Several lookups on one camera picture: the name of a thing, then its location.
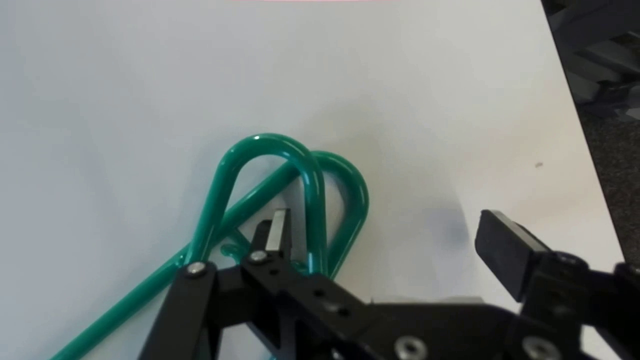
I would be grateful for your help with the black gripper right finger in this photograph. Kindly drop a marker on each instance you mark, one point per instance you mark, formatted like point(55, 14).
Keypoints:
point(534, 275)

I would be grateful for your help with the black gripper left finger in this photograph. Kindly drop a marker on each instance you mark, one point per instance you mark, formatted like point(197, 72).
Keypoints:
point(281, 300)

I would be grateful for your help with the green wire coat hanger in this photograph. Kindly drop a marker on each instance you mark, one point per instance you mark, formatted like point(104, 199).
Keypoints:
point(211, 226)
point(355, 208)

